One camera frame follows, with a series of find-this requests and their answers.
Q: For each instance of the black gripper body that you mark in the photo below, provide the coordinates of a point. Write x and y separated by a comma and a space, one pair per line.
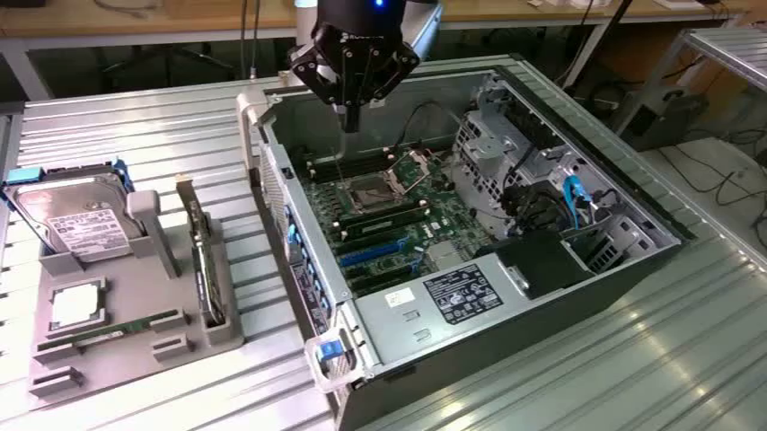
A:
359, 27

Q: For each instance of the green graphics card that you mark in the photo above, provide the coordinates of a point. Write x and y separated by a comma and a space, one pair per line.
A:
205, 269

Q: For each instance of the metal disk bay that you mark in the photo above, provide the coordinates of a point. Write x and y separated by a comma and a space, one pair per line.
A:
486, 143

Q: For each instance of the thin locking lever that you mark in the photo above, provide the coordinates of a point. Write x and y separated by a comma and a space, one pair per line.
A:
339, 170

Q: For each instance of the metal socket cover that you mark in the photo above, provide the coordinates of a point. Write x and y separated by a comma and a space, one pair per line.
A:
410, 168

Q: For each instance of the long wooden desk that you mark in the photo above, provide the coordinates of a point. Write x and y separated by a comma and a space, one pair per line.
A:
181, 18

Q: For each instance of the CPU socket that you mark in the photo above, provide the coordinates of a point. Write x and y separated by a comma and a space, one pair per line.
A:
369, 196

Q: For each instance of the green motherboard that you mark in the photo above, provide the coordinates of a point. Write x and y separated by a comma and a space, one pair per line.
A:
446, 215

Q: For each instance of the installed RAM stick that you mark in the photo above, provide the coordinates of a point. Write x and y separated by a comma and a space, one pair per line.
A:
378, 224

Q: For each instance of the long expansion slot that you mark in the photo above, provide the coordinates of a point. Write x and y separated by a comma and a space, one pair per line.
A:
369, 253

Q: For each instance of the silver chipset heatsink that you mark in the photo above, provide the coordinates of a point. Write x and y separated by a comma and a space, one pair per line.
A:
450, 258

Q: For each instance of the dark computer tower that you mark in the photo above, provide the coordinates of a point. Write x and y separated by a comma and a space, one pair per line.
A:
659, 121

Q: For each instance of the black fan shroud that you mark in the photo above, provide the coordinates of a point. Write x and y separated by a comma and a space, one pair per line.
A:
539, 260

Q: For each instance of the hard disk with blue carrier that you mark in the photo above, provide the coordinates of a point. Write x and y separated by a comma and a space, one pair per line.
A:
78, 220

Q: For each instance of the side table of metal slats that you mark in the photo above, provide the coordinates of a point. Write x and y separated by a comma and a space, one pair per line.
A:
737, 49

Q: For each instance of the grey power supply unit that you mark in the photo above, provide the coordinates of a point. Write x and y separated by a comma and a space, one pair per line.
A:
407, 323

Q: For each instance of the blue case latch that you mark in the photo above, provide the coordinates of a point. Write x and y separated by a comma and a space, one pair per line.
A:
331, 351

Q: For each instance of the silver CPU chip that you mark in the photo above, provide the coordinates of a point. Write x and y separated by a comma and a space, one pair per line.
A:
78, 305

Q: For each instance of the green RAM stick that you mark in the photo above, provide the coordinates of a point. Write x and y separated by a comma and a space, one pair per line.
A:
114, 330

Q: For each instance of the open PC case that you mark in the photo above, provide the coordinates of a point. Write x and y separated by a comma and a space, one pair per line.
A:
510, 359

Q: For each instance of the grey parts rack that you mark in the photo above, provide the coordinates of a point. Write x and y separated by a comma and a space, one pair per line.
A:
121, 359

